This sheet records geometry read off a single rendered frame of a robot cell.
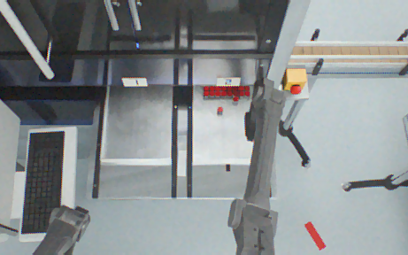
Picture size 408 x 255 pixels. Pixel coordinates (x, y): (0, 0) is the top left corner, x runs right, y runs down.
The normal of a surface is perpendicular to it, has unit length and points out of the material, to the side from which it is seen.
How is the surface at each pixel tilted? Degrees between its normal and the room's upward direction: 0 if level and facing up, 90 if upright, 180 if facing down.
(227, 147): 0
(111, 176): 0
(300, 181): 0
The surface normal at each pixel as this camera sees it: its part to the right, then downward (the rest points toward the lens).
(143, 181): 0.00, -0.37
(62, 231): 0.36, -0.79
